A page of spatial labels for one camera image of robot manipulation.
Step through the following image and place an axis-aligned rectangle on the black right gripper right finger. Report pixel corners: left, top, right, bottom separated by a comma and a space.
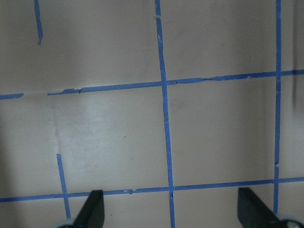
238, 188, 285, 228

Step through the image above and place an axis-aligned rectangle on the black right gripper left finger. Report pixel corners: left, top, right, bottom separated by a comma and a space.
73, 190, 105, 228

